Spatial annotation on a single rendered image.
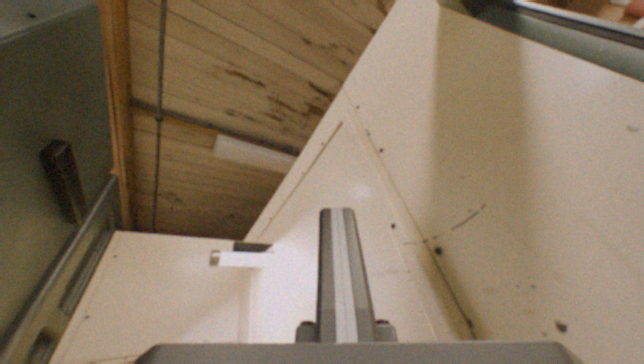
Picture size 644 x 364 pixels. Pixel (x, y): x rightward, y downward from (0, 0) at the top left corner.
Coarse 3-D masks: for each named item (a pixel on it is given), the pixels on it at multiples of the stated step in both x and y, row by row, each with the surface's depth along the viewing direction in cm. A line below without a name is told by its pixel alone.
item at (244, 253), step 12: (216, 252) 77; (228, 252) 80; (240, 252) 83; (252, 252) 86; (264, 252) 89; (216, 264) 76; (228, 264) 79; (240, 264) 81; (252, 264) 83; (264, 264) 85
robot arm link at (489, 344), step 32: (160, 352) 5; (192, 352) 5; (224, 352) 5; (256, 352) 5; (288, 352) 5; (320, 352) 5; (352, 352) 5; (384, 352) 5; (416, 352) 5; (448, 352) 5; (480, 352) 4; (512, 352) 4; (544, 352) 4
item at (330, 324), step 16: (336, 208) 11; (320, 224) 10; (336, 224) 10; (320, 240) 9; (336, 240) 9; (320, 256) 8; (336, 256) 8; (320, 272) 8; (336, 272) 7; (320, 288) 7; (336, 288) 7; (320, 304) 7; (336, 304) 6; (304, 320) 7; (320, 320) 6; (336, 320) 6; (304, 336) 7; (320, 336) 6; (336, 336) 6
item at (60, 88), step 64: (0, 0) 40; (64, 0) 50; (0, 64) 36; (64, 64) 50; (0, 128) 39; (64, 128) 55; (0, 192) 42; (64, 192) 58; (0, 256) 46; (0, 320) 51
